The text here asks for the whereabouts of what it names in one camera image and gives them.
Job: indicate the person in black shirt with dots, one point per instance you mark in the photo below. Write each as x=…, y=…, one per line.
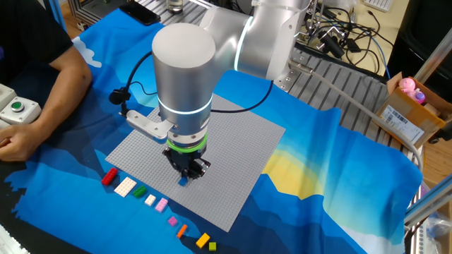
x=28, y=35

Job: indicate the magenta square Lego brick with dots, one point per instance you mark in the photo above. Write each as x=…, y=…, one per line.
x=172, y=221

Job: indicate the white computer keyboard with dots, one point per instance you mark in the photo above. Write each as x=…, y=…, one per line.
x=379, y=4

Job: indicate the person's left forearm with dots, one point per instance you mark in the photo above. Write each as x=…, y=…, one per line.
x=63, y=98

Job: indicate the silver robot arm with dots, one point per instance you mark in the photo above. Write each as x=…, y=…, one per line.
x=183, y=70

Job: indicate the lime small Lego brick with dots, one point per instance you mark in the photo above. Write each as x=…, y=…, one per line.
x=212, y=246

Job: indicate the pink purple toy bottle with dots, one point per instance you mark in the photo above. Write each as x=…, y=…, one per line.
x=419, y=97

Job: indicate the pink pig toy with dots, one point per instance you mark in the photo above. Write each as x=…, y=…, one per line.
x=407, y=84

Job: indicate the red Lego brick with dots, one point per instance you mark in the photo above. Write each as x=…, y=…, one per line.
x=109, y=176

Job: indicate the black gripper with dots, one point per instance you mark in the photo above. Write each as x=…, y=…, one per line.
x=185, y=160

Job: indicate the black smartphone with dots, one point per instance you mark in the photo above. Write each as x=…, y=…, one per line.
x=139, y=12

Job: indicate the bluish aluminium frame post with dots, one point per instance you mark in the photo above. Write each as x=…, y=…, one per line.
x=58, y=17

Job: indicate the grey aluminium frame beam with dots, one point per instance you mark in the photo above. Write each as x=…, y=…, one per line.
x=429, y=201

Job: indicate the clear drinking glass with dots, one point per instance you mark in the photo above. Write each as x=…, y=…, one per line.
x=174, y=5

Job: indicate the yellow Lego brick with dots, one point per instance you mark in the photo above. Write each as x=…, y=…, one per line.
x=202, y=240

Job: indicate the black cabinet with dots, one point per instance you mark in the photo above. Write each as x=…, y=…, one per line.
x=416, y=35

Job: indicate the small white Lego brick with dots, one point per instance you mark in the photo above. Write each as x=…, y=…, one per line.
x=150, y=200

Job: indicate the person's left hand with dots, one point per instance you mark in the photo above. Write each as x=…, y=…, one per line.
x=19, y=143

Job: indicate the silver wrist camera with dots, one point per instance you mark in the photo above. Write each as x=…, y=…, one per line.
x=148, y=125

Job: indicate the orange Lego brick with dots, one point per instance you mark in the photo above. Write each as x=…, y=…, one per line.
x=182, y=231

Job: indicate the green Lego brick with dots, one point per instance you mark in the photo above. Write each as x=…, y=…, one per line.
x=139, y=191

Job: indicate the blue Lego brick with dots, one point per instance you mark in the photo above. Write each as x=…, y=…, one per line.
x=183, y=182

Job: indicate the cardboard box with label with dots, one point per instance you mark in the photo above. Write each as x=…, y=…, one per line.
x=406, y=113

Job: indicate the light pink Lego brick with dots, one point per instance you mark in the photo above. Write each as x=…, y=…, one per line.
x=161, y=205

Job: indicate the grey Lego baseplate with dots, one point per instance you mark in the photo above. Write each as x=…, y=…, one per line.
x=240, y=158

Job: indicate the grey aluminium frame post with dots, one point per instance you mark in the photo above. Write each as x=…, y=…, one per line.
x=434, y=56

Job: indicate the white green-button switch box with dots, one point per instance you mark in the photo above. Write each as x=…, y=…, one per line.
x=26, y=113

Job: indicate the clear plastic bag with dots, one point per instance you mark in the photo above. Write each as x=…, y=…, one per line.
x=438, y=233

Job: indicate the large white Lego plate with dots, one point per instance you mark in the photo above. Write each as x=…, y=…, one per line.
x=125, y=186

